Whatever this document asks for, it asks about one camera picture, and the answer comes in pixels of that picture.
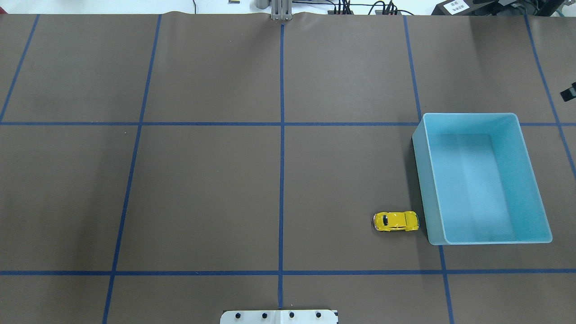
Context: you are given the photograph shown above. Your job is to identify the yellow beetle toy car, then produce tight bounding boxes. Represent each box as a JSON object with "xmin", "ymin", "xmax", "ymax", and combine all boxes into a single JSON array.
[{"xmin": 372, "ymin": 211, "xmax": 420, "ymax": 232}]

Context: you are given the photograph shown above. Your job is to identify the light blue plastic bin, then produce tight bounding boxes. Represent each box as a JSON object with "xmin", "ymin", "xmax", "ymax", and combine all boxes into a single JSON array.
[{"xmin": 412, "ymin": 112, "xmax": 553, "ymax": 246}]

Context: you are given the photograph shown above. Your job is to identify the black box with label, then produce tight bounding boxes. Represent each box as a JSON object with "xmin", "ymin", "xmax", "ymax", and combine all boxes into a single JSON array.
[{"xmin": 431, "ymin": 0, "xmax": 484, "ymax": 16}]

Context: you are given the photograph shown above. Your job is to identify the black cable bundle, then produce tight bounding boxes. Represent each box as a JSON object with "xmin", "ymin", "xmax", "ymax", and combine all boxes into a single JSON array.
[{"xmin": 327, "ymin": 0, "xmax": 414, "ymax": 16}]

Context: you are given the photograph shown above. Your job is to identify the aluminium frame post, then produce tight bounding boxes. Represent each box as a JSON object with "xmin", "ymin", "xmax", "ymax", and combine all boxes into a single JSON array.
[{"xmin": 269, "ymin": 0, "xmax": 293, "ymax": 21}]

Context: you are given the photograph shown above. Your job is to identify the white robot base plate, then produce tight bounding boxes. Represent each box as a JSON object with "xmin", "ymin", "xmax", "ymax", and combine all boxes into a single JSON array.
[{"xmin": 220, "ymin": 309, "xmax": 339, "ymax": 324}]

